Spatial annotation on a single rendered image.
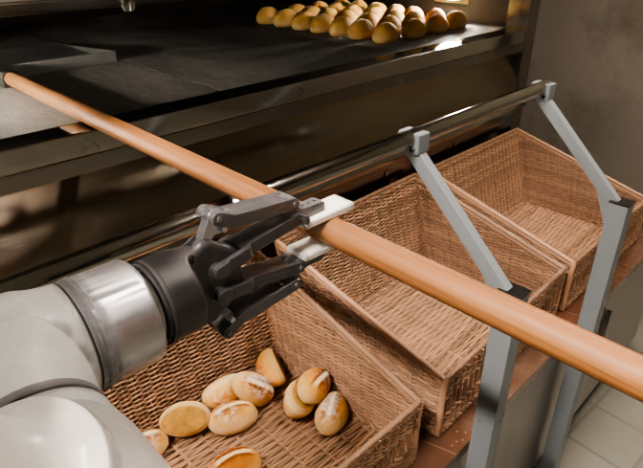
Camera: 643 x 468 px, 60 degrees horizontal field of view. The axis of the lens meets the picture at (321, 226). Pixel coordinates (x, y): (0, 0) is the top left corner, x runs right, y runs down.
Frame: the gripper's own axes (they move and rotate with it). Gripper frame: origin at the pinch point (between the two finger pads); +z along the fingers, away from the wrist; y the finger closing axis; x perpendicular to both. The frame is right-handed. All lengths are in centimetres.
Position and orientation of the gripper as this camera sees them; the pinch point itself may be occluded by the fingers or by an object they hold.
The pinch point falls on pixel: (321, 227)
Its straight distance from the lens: 58.6
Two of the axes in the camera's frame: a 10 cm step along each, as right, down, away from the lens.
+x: 7.0, 3.3, -6.3
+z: 7.1, -3.2, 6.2
